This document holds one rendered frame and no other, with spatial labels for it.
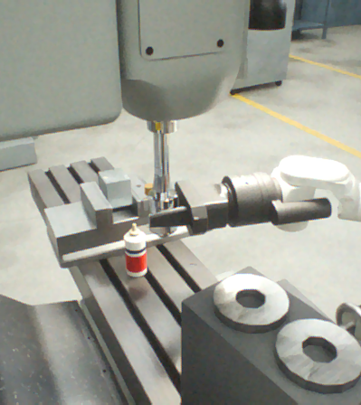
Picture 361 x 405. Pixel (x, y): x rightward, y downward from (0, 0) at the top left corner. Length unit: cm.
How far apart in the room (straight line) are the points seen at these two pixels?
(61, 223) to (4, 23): 57
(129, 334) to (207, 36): 49
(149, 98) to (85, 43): 12
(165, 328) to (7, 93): 48
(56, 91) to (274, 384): 37
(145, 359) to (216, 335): 24
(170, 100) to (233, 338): 29
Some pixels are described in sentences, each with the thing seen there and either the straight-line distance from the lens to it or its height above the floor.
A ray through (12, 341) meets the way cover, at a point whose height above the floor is 95.
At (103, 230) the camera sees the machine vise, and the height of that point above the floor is 101.
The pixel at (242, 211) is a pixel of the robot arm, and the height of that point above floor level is 114.
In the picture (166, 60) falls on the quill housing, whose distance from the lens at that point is 56.
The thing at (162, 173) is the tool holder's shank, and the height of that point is 121.
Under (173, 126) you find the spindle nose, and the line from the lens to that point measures 68.
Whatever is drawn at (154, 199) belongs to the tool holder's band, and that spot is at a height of 117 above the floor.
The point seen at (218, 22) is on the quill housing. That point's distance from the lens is 58.
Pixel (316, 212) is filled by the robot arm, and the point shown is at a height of 114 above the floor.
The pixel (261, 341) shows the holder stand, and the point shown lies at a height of 114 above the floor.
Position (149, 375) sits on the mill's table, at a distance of 75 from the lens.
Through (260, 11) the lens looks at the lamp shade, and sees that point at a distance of 77.
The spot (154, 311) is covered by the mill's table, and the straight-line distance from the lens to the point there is 85.
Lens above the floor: 153
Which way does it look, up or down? 30 degrees down
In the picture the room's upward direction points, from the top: straight up
